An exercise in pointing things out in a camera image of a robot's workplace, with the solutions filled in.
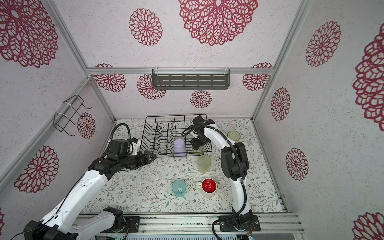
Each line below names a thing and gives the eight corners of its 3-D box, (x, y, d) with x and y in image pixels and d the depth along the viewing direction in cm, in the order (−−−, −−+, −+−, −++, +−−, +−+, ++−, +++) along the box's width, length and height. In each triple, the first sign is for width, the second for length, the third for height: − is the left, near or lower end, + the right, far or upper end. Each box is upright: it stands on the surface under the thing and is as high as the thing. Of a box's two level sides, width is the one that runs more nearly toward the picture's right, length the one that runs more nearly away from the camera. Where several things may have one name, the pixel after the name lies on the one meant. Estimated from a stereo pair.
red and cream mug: (202, 201, 83) (203, 196, 77) (196, 187, 88) (196, 181, 82) (217, 194, 85) (220, 190, 79) (211, 181, 90) (212, 175, 84)
